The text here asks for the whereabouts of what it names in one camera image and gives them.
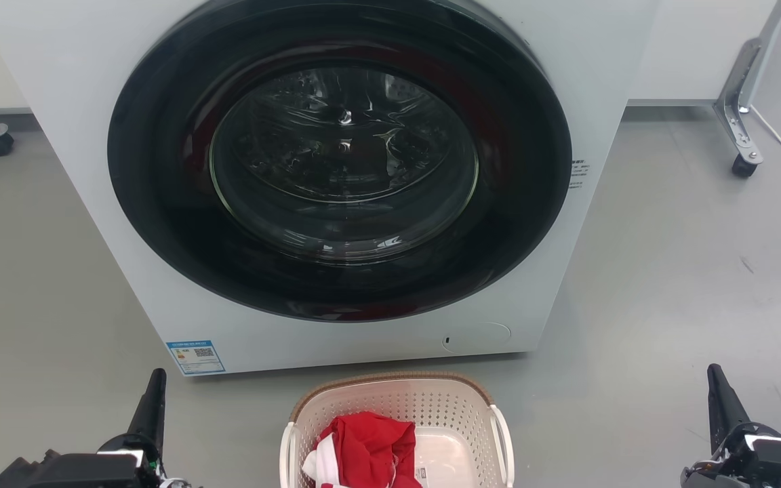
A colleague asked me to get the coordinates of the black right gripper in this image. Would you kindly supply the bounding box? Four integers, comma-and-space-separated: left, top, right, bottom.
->
681, 364, 781, 488

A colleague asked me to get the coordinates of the white front-load washing machine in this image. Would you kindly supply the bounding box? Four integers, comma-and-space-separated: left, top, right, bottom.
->
0, 0, 662, 377

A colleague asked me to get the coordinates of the black round washer door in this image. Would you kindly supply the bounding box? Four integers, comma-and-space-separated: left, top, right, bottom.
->
107, 0, 573, 323

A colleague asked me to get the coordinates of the blue energy label sticker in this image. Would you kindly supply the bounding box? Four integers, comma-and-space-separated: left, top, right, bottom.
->
165, 340, 226, 376

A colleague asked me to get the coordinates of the tall grey metal stand leg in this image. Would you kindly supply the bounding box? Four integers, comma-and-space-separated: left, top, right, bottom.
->
713, 0, 781, 167

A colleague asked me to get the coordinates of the round white filter cover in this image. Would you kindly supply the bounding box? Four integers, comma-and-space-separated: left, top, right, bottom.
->
441, 321, 512, 354

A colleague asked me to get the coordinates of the red garment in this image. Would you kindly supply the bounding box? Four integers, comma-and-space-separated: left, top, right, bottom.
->
316, 411, 424, 488

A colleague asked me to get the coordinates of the white perforated laundry basket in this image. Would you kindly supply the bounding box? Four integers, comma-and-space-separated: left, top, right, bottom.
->
279, 371, 515, 488

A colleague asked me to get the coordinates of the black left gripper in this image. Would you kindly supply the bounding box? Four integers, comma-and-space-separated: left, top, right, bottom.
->
0, 368, 167, 488

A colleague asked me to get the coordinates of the white garment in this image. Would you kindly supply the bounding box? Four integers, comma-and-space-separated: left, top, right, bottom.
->
302, 434, 345, 488

